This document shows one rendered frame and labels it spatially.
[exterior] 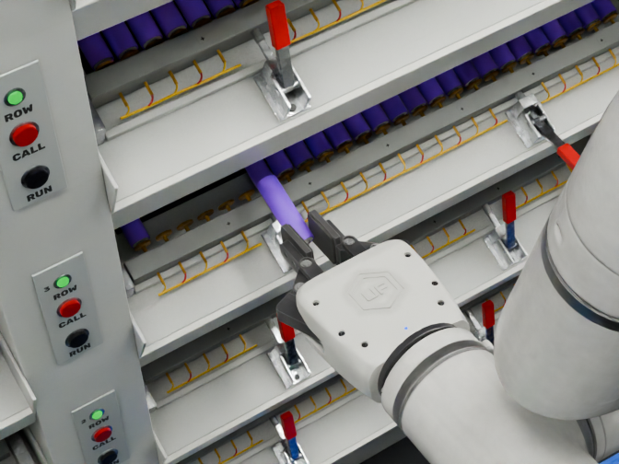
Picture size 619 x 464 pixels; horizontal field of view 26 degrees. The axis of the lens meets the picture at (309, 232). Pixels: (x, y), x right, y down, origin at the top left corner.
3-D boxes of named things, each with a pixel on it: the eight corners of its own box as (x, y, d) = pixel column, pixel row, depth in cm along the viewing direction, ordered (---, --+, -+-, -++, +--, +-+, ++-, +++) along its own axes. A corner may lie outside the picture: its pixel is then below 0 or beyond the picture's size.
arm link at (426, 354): (501, 327, 94) (475, 301, 96) (397, 385, 91) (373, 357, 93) (499, 400, 100) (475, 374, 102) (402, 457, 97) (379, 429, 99)
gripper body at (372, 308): (488, 309, 96) (399, 220, 103) (369, 376, 92) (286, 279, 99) (487, 375, 101) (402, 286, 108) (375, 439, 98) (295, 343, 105)
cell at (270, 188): (251, 189, 110) (292, 253, 108) (263, 175, 109) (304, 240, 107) (267, 185, 111) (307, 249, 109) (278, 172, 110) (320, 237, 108)
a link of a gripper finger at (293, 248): (332, 270, 103) (286, 220, 107) (297, 288, 102) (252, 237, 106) (335, 297, 105) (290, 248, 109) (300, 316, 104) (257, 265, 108)
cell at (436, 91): (407, 43, 126) (442, 100, 125) (391, 51, 125) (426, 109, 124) (412, 35, 124) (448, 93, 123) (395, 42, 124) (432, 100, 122)
